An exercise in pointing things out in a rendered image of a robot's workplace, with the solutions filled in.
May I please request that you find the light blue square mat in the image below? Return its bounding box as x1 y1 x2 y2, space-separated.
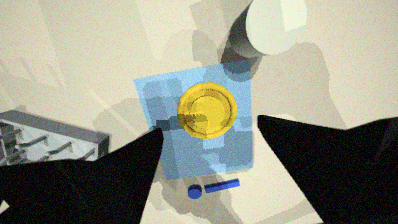
133 59 253 180

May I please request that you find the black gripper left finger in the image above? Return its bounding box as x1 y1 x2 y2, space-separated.
0 128 164 224

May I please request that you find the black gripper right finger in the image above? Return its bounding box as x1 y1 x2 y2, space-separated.
257 115 398 222

